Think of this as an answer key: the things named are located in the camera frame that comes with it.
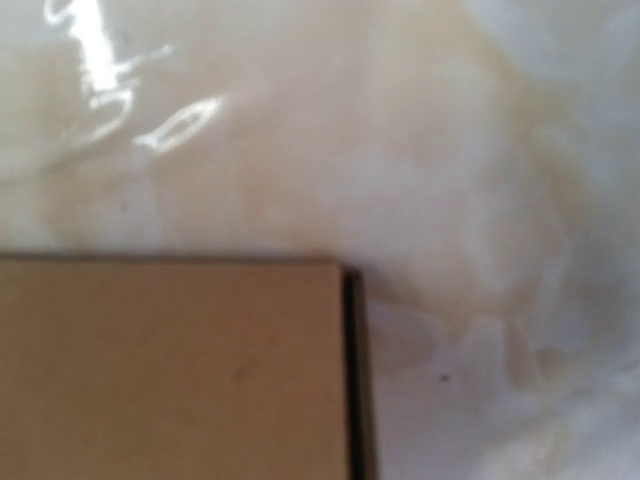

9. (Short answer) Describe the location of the brown cardboard box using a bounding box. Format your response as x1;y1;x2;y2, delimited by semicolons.
1;256;378;479

